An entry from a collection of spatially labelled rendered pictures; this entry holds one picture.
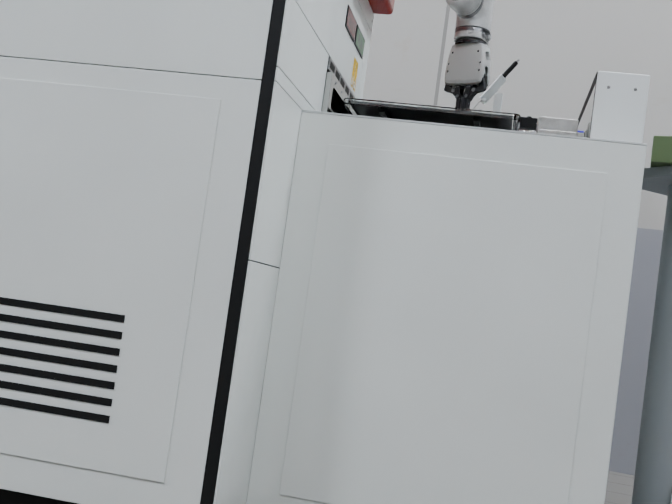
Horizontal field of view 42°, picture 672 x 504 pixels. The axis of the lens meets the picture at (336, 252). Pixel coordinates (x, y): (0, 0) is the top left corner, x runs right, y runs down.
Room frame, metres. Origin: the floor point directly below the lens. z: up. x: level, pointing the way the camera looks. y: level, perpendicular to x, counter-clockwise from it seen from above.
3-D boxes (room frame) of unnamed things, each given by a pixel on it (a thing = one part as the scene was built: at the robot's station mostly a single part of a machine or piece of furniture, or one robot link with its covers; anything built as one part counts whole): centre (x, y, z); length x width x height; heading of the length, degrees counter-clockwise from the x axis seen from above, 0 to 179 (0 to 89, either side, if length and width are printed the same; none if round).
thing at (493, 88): (2.22, -0.34, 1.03); 0.06 x 0.04 x 0.13; 79
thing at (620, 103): (1.87, -0.53, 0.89); 0.55 x 0.09 x 0.14; 169
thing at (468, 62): (2.08, -0.25, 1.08); 0.10 x 0.07 x 0.11; 54
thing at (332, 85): (2.03, 0.02, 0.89); 0.44 x 0.02 x 0.10; 169
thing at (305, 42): (1.86, 0.07, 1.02); 0.81 x 0.03 x 0.40; 169
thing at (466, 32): (2.08, -0.25, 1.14); 0.09 x 0.08 x 0.03; 54
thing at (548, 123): (1.82, -0.42, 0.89); 0.08 x 0.03 x 0.03; 79
